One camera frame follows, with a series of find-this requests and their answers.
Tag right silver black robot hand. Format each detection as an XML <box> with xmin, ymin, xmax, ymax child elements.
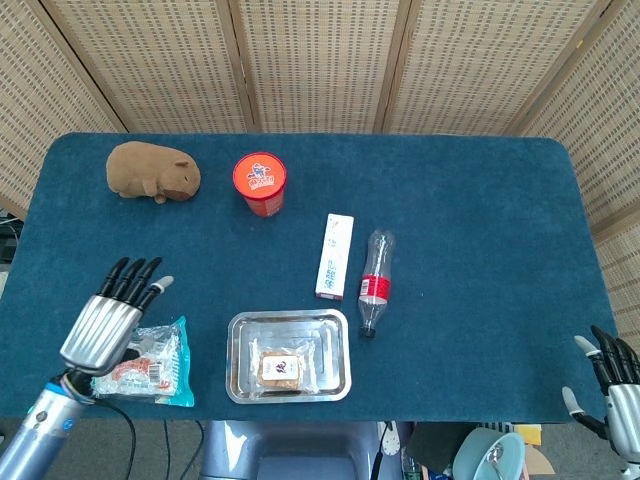
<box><xmin>560</xmin><ymin>324</ymin><xmax>640</xmax><ymax>459</ymax></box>

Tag metal spoon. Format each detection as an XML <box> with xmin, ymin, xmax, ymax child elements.
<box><xmin>485</xmin><ymin>442</ymin><xmax>506</xmax><ymax>480</ymax></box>

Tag teal clear snack bag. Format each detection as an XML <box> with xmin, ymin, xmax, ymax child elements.
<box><xmin>91</xmin><ymin>314</ymin><xmax>195</xmax><ymax>408</ymax></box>

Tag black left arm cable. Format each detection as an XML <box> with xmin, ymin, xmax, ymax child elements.
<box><xmin>92</xmin><ymin>398</ymin><xmax>138</xmax><ymax>480</ymax></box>

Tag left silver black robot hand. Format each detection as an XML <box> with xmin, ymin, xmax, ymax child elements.
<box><xmin>59</xmin><ymin>256</ymin><xmax>175</xmax><ymax>377</ymax></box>

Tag blue carpet table cover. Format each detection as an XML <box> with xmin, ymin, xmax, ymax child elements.
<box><xmin>0</xmin><ymin>132</ymin><xmax>617</xmax><ymax>425</ymax></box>

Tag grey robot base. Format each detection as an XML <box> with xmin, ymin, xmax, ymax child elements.
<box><xmin>199</xmin><ymin>420</ymin><xmax>401</xmax><ymax>480</ymax></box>

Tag empty red-label plastic bottle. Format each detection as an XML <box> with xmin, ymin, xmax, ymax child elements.
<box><xmin>357</xmin><ymin>229</ymin><xmax>396</xmax><ymax>340</ymax></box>

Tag red cylindrical snack can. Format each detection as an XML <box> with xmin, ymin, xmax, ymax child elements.
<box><xmin>232</xmin><ymin>152</ymin><xmax>289</xmax><ymax>218</ymax></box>

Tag light blue bowl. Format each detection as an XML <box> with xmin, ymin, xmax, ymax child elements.
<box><xmin>452</xmin><ymin>428</ymin><xmax>526</xmax><ymax>480</ymax></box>

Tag rectangular stainless steel tray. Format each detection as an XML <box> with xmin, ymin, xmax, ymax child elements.
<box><xmin>226</xmin><ymin>308</ymin><xmax>353</xmax><ymax>405</ymax></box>

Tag small pastry packet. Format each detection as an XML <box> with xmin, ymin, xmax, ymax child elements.
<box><xmin>248</xmin><ymin>337</ymin><xmax>320</xmax><ymax>400</ymax></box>

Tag white perforated plastic piece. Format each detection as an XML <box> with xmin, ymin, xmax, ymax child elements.
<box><xmin>381</xmin><ymin>421</ymin><xmax>402</xmax><ymax>457</ymax></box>

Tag white pink toothpaste box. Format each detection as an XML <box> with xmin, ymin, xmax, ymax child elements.
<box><xmin>314</xmin><ymin>213</ymin><xmax>355</xmax><ymax>301</ymax></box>

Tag woven bamboo folding screen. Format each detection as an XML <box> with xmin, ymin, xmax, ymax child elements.
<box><xmin>0</xmin><ymin>0</ymin><xmax>640</xmax><ymax>346</ymax></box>

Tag dark equipment with cables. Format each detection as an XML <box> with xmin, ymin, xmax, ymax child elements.
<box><xmin>0</xmin><ymin>208</ymin><xmax>25</xmax><ymax>274</ymax></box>

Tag brown capybara plush toy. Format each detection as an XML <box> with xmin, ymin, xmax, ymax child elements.
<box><xmin>105</xmin><ymin>141</ymin><xmax>202</xmax><ymax>205</ymax></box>

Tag black cloth bag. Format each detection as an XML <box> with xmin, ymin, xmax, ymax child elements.
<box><xmin>403</xmin><ymin>422</ymin><xmax>476</xmax><ymax>474</ymax></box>

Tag brown cardboard piece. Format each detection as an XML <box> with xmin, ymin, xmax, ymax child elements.
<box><xmin>519</xmin><ymin>443</ymin><xmax>557</xmax><ymax>477</ymax></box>

